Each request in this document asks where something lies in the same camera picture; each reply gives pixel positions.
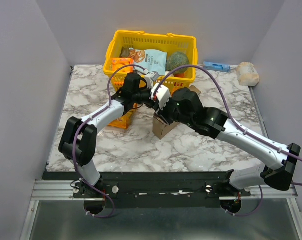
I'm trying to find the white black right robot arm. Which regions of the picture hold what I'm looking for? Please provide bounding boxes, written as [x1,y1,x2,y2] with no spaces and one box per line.
[151,85,300,196]

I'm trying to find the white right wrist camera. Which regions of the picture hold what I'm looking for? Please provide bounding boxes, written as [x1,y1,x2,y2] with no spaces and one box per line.
[150,83,171,110]

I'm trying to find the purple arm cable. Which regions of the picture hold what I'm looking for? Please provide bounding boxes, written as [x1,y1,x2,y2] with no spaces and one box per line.
[72,64,151,220]
[152,64,302,217]

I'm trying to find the orange gummy candy bag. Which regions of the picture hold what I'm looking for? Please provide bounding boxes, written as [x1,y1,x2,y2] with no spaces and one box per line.
[107,109,136,130]

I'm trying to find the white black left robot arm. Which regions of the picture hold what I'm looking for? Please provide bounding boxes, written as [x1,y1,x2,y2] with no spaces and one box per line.
[58,72,159,198]

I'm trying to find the green netted melon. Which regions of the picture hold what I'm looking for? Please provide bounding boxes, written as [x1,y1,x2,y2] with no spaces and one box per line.
[166,51,189,72]

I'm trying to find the orange fruit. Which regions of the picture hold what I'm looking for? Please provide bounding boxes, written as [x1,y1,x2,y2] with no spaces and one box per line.
[173,73,185,78]

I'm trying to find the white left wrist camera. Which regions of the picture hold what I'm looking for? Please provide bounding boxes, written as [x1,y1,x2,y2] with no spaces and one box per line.
[144,71,159,88]

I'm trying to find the aluminium frame rail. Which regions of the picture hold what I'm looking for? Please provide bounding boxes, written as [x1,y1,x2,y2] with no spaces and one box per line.
[20,180,302,240]

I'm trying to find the orange snack box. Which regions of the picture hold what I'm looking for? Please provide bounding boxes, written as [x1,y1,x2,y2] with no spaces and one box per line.
[111,57,133,73]

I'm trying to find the blue flat package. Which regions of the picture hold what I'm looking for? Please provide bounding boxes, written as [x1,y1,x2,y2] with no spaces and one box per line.
[203,61,230,73]

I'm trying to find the brown cardboard express box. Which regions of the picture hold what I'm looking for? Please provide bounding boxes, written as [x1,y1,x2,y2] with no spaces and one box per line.
[152,86,200,139]

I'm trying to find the light blue cassava chips bag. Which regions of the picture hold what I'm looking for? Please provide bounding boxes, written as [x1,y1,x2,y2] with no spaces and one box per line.
[129,48,167,76]

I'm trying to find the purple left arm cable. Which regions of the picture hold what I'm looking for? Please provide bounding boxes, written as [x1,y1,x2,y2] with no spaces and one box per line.
[72,64,151,220]

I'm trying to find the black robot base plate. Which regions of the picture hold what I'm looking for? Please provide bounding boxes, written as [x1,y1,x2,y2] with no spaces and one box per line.
[73,171,251,210]

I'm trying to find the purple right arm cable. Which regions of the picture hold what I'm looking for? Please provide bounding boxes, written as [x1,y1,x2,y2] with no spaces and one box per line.
[152,64,302,217]

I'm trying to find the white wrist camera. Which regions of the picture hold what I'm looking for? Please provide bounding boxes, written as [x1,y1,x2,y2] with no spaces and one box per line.
[144,71,159,88]
[150,83,171,110]

